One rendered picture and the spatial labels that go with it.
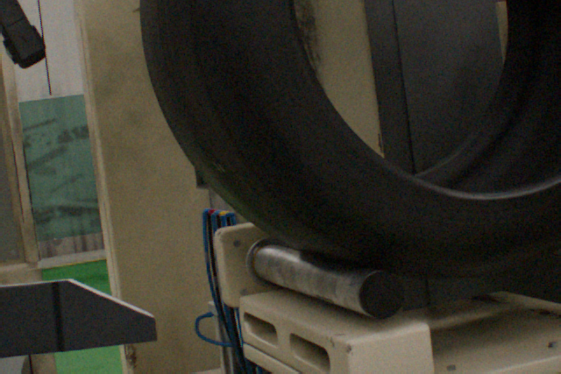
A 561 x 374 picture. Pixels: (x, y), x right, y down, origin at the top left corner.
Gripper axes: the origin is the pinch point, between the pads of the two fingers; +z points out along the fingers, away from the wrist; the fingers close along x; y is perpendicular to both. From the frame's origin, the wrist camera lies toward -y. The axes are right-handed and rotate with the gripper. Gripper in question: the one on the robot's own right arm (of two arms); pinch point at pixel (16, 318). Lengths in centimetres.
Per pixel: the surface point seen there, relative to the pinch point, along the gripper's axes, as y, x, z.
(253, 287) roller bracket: 3, -119, -24
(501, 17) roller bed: -32, -150, 10
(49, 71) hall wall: -183, -914, -381
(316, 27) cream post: -29, -123, -14
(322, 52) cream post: -25, -124, -14
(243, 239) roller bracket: -3, -118, -25
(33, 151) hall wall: -112, -907, -399
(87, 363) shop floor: 41, -484, -195
